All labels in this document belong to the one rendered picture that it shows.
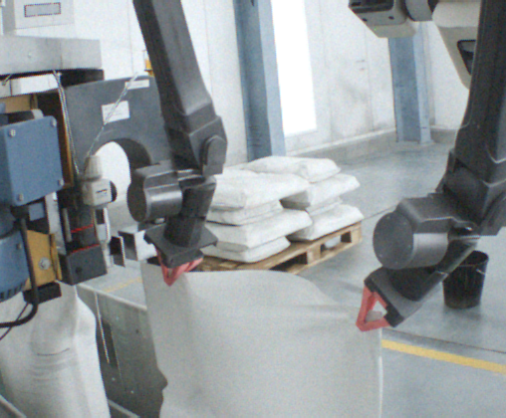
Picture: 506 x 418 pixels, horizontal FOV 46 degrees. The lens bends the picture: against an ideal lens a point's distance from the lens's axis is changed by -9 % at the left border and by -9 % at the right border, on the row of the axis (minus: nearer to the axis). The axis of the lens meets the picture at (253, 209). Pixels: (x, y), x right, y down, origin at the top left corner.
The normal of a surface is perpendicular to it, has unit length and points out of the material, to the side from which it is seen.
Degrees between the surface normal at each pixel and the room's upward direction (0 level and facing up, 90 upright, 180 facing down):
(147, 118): 90
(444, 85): 90
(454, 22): 40
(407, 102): 90
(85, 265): 90
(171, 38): 103
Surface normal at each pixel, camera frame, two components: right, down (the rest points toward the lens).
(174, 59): 0.60, 0.34
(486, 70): -0.89, 0.36
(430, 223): 0.44, 0.62
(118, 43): 0.72, 0.09
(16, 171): 0.95, -0.01
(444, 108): -0.68, 0.22
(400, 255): -0.82, -0.02
